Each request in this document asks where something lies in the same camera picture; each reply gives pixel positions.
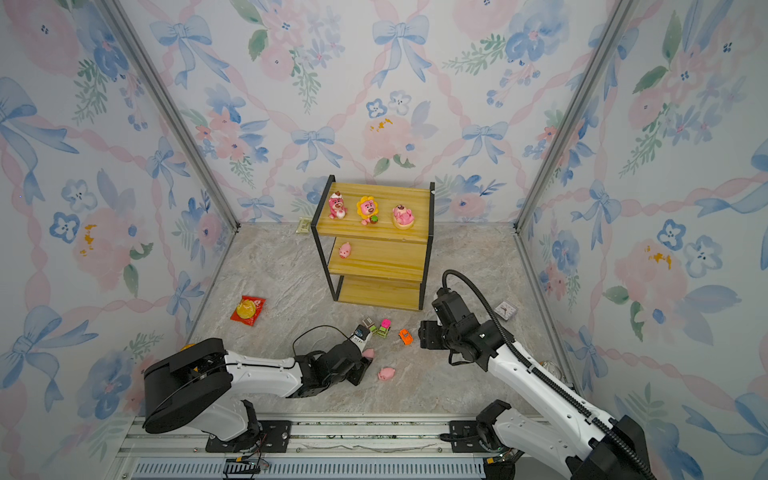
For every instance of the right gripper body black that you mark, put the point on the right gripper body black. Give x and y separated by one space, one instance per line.
437 337

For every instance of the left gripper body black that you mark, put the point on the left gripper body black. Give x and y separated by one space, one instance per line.
356 376

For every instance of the pink bear yellow flower figure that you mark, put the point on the pink bear yellow flower figure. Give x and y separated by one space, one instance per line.
367 209

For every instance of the pink bear strawberry hat figure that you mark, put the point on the pink bear strawberry hat figure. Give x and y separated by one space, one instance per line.
337 208

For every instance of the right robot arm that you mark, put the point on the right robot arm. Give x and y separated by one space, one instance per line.
574 438

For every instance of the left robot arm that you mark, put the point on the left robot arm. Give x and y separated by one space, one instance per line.
207 387

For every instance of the pink pig on middle shelf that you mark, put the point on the pink pig on middle shelf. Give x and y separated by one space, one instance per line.
344 250

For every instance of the green truck pink mixer toy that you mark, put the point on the green truck pink mixer toy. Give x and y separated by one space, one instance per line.
384 328

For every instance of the small white alarm clock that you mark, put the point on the small white alarm clock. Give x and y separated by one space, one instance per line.
505 311

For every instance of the orange toy truck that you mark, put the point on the orange toy truck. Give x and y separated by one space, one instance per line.
406 337

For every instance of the red yellow snack packet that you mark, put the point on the red yellow snack packet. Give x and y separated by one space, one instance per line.
248 310

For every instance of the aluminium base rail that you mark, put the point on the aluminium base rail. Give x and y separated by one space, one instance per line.
336 446

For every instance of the wooden shelf black metal frame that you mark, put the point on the wooden shelf black metal frame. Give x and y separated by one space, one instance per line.
388 267

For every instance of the small green packet by wall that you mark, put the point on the small green packet by wall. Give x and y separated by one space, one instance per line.
304 226

